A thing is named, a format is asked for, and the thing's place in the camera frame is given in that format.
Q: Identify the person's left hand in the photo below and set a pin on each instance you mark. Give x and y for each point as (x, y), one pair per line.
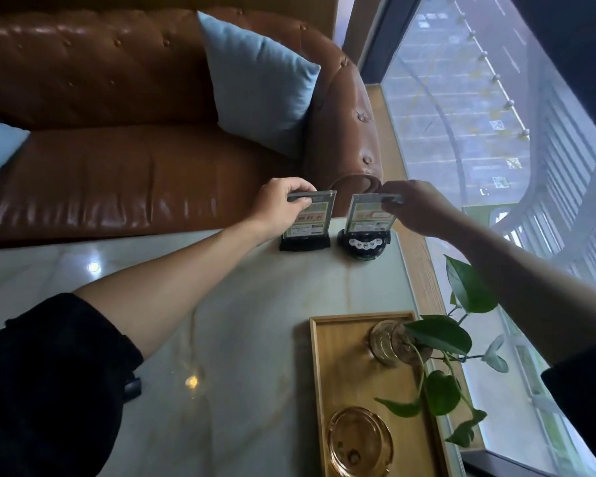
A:
(278, 208)

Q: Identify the person's right hand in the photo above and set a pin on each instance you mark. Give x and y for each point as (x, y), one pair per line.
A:
(422, 208)

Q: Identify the acrylic table sign stand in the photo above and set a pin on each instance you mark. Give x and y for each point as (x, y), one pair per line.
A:
(308, 223)
(367, 218)

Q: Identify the person's left forearm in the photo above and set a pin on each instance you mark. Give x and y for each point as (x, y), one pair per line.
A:
(179, 283)

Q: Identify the person's right forearm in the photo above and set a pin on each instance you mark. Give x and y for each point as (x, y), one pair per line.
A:
(536, 293)

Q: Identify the person's black sweater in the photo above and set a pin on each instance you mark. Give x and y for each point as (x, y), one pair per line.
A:
(44, 392)

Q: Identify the wooden window sill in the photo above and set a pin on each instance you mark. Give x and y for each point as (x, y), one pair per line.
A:
(387, 144)

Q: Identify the green leafy plant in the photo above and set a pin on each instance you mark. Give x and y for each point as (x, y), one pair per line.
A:
(469, 288)

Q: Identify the glass window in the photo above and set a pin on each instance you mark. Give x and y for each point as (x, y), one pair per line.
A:
(452, 119)

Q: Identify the glass vase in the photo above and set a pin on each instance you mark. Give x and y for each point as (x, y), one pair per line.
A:
(387, 342)

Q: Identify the pale marble table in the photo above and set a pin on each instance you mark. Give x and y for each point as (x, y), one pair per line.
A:
(238, 342)

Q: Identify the wooden tray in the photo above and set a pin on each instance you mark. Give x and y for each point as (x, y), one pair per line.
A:
(347, 372)

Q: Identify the brown leather sofa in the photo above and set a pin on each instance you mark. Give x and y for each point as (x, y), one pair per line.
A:
(104, 168)

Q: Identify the amber glass ashtray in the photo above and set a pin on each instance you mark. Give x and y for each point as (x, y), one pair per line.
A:
(360, 442)

